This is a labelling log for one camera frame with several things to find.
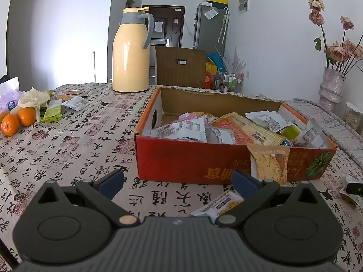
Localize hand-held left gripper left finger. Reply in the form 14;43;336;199
30;169;140;228

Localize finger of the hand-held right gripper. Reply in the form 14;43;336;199
346;184;363;196

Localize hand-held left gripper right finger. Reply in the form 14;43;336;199
215;169;324;228

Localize beige red snack packet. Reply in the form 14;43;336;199
211;112;287;146

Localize red cardboard box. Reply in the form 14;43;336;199
134;86;338;185

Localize long green snack packet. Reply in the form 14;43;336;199
281;125;302;139

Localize white grey snack packet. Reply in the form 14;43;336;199
150;117;207;142

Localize grey patterned cloth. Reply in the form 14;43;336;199
258;93;363;159

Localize small white packet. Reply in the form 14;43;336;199
61;96;91;110

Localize small green packet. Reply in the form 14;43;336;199
40;105;63;122

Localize pink ribbed vase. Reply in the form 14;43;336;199
318;67;346;112

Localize red yellow bag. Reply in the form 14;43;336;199
205;62;217;89

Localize cream glove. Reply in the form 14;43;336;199
18;88;52;115

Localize pale dried branches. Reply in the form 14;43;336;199
224;47;246;74

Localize yellow thermos jug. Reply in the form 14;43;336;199
112;6;154;93

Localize blue bag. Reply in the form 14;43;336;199
207;52;224;70

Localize brown wooden chair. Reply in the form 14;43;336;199
155;46;206;88

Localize purple packet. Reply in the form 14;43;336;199
0;89;25;112

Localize dried pink roses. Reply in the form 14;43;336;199
308;0;363;75

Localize grey refrigerator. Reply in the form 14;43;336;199
194;1;230;54

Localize white umbrella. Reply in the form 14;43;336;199
218;8;231;44

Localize dark brown door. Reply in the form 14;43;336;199
147;5;185;48

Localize wire rack with bottles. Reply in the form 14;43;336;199
216;71;244;93

